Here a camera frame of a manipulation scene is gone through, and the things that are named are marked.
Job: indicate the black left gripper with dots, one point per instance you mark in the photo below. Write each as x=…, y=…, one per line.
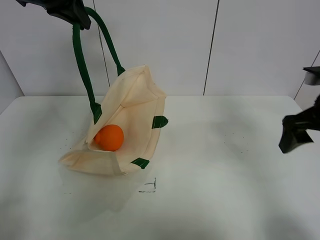
x=71, y=11

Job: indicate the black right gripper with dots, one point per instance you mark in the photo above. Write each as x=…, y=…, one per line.
x=294, y=127

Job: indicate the white linen bag green handles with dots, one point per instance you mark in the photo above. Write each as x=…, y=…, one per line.
x=133, y=102

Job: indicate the orange with stem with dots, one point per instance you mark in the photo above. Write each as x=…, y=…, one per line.
x=110, y=138

